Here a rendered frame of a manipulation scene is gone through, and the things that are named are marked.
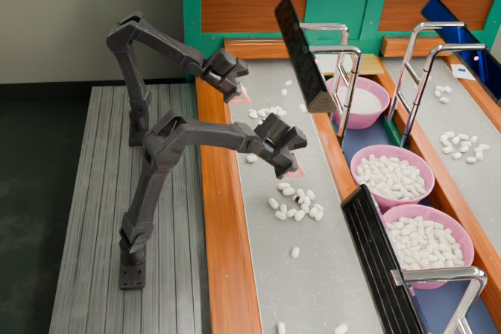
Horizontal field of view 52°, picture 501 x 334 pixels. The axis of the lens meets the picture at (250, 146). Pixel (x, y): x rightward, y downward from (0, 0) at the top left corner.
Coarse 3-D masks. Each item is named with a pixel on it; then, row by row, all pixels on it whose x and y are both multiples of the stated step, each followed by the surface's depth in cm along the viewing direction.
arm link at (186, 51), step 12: (120, 24) 165; (132, 24) 158; (144, 24) 162; (108, 36) 161; (120, 36) 161; (132, 36) 162; (144, 36) 162; (156, 36) 162; (120, 48) 163; (156, 48) 165; (168, 48) 165; (180, 48) 165; (192, 48) 169; (180, 60) 166; (192, 60) 166
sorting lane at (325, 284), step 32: (256, 64) 216; (288, 64) 218; (256, 96) 198; (288, 96) 199; (256, 160) 169; (320, 160) 171; (256, 192) 158; (320, 192) 159; (256, 224) 148; (288, 224) 148; (320, 224) 149; (256, 256) 139; (288, 256) 139; (320, 256) 140; (352, 256) 140; (256, 288) 131; (288, 288) 132; (320, 288) 132; (352, 288) 133; (288, 320) 125; (320, 320) 125; (352, 320) 125
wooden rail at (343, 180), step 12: (324, 120) 184; (324, 132) 179; (324, 144) 174; (336, 144) 174; (336, 156) 169; (336, 168) 164; (348, 168) 165; (336, 180) 160; (348, 180) 160; (348, 192) 156
